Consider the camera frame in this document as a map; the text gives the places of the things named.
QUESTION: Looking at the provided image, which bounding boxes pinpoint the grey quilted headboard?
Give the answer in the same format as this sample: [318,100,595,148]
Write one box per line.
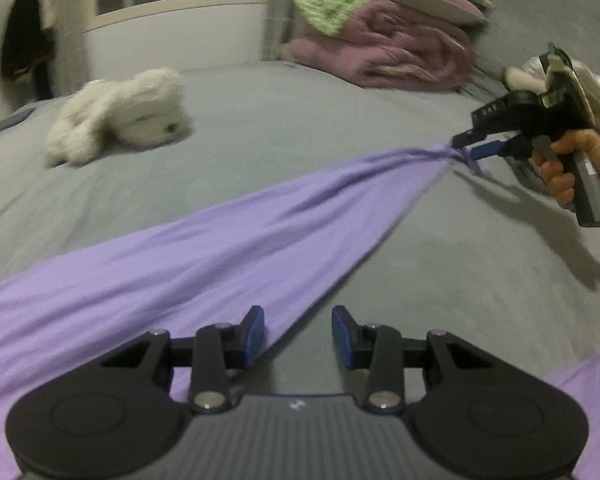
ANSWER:
[475,0,600,78]

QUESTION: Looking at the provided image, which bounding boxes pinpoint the white plush dog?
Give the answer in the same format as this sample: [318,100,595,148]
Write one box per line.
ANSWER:
[44,67,193,167]

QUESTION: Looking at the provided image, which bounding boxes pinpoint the person right hand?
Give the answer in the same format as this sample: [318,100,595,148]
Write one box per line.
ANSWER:
[532,129,600,208]

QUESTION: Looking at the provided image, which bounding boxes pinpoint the grey right curtain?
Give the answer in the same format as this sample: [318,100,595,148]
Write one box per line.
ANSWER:
[260,0,302,61]

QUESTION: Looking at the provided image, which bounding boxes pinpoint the pink folded quilt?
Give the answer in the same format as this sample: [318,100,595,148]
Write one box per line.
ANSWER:
[283,0,474,92]

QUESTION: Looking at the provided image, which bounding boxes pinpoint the stack of folded clothes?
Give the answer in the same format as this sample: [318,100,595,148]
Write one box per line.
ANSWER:
[504,54,600,130]

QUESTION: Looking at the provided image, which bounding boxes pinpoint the dark hanging coat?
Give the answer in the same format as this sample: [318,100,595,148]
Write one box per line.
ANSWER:
[1,0,55,101]

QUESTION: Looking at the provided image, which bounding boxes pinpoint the grey curtain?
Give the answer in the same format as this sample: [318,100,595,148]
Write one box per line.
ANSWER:
[47,0,90,96]
[260,0,302,61]

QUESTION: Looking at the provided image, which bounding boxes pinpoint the pink grey pillow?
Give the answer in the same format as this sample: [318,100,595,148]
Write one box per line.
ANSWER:
[391,0,488,26]

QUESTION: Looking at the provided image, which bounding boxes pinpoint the purple pants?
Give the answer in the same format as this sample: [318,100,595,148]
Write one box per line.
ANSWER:
[0,145,600,480]

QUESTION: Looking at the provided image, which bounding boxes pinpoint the grey left curtain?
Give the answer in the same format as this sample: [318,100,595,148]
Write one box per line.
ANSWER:
[47,0,90,96]

